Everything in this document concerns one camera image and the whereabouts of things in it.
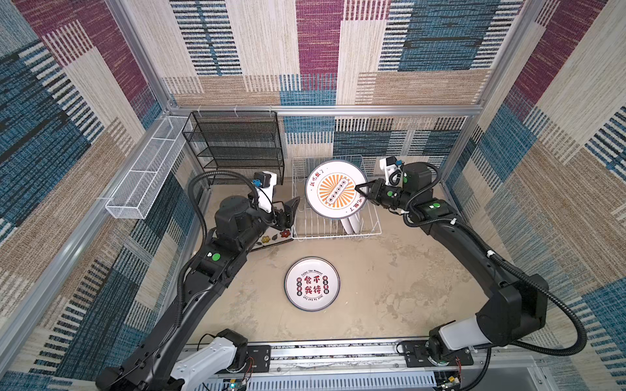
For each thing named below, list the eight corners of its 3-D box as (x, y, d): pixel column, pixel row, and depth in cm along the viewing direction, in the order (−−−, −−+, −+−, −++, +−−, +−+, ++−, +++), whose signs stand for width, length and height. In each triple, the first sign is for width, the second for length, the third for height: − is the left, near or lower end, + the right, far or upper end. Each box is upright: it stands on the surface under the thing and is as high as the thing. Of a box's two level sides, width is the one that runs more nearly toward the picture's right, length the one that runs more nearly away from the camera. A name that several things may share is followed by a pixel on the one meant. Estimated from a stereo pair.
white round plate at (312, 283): (282, 310, 84) (282, 308, 82) (287, 259, 96) (286, 257, 94) (341, 310, 84) (341, 308, 82) (338, 259, 96) (338, 256, 94)
